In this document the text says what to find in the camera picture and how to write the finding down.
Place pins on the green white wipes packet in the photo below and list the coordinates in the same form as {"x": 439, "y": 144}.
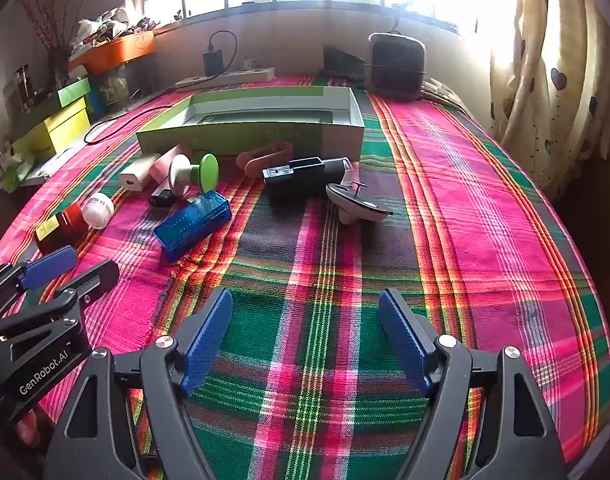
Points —
{"x": 15, "y": 170}

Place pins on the clear glass jar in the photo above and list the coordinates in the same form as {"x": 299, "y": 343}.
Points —
{"x": 22, "y": 85}

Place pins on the red capped small bottle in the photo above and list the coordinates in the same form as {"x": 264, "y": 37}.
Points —
{"x": 67, "y": 220}

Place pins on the black cylindrical device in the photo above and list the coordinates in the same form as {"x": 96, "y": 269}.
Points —
{"x": 295, "y": 185}

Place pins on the white USB charger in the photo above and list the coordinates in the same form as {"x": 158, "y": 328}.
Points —
{"x": 137, "y": 175}

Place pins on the pink green plaid blanket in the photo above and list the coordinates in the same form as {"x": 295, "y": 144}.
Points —
{"x": 335, "y": 270}

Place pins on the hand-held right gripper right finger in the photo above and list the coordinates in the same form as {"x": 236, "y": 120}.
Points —
{"x": 405, "y": 340}

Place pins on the white plug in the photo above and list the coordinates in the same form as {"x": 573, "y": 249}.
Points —
{"x": 250, "y": 63}

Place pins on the white flat box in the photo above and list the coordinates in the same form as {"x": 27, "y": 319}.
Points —
{"x": 50, "y": 167}

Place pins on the dark folded cloth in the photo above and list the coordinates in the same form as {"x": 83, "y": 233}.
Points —
{"x": 342, "y": 62}

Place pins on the yellow box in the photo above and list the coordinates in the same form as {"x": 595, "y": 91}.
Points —
{"x": 60, "y": 130}

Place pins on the white power strip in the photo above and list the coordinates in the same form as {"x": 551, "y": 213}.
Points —
{"x": 245, "y": 74}

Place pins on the black power adapter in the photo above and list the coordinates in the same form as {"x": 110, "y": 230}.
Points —
{"x": 213, "y": 62}

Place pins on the orange tray with clutter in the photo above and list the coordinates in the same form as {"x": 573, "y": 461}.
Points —
{"x": 105, "y": 25}

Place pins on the patterned pillow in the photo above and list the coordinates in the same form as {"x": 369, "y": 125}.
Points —
{"x": 447, "y": 95}

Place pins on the small black clip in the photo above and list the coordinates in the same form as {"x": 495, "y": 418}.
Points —
{"x": 160, "y": 199}

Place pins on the blue translucent USB device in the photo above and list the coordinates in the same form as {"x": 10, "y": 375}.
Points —
{"x": 192, "y": 225}

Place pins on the green cardboard box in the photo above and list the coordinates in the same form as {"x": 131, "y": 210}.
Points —
{"x": 245, "y": 140}

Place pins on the cream heart print curtain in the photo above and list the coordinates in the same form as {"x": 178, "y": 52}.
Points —
{"x": 545, "y": 85}

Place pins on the black and white remote fob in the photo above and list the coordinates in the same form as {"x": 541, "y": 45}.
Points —
{"x": 355, "y": 205}

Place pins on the red flower branches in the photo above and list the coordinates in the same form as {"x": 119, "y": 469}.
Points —
{"x": 50, "y": 35}

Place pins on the clear plastic container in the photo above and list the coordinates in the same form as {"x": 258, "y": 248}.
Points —
{"x": 117, "y": 85}

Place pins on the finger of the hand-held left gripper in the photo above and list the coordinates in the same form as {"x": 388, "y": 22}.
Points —
{"x": 97, "y": 275}
{"x": 50, "y": 265}

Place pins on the green and white spool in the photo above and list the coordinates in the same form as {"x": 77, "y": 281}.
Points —
{"x": 207, "y": 170}

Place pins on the blue box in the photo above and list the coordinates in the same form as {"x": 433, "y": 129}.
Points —
{"x": 97, "y": 105}

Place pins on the person's left hand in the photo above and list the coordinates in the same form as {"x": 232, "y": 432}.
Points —
{"x": 27, "y": 425}

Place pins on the white round cap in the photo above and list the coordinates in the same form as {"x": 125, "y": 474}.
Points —
{"x": 97, "y": 210}

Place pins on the grey portable heater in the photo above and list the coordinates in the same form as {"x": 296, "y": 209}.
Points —
{"x": 395, "y": 65}

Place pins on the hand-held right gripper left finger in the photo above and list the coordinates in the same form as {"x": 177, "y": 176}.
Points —
{"x": 210, "y": 340}

